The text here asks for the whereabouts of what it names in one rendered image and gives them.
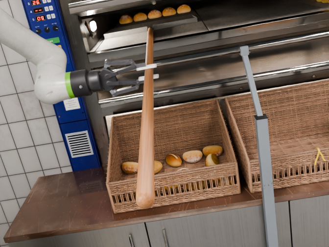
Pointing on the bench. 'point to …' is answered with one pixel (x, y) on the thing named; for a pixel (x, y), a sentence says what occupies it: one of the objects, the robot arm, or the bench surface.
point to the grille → (79, 144)
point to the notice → (71, 104)
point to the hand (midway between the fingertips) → (148, 72)
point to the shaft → (147, 135)
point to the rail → (85, 3)
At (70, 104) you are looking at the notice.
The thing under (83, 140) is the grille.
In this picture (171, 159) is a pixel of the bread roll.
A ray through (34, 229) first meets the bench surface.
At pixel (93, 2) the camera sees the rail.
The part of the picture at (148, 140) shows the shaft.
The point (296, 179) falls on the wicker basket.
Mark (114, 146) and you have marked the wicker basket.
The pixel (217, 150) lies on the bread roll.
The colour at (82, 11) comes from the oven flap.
